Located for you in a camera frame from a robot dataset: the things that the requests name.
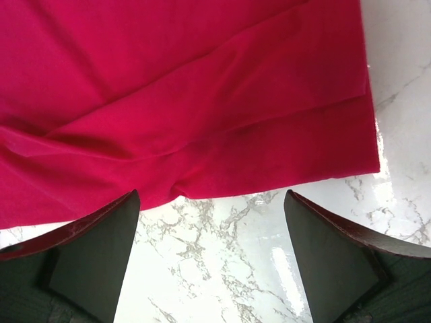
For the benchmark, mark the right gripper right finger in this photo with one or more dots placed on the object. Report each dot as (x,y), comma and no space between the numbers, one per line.
(352,273)

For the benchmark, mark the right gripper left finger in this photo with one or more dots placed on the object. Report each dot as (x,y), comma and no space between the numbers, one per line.
(73,273)

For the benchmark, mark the crimson red t-shirt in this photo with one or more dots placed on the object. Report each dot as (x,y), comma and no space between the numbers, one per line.
(201,99)

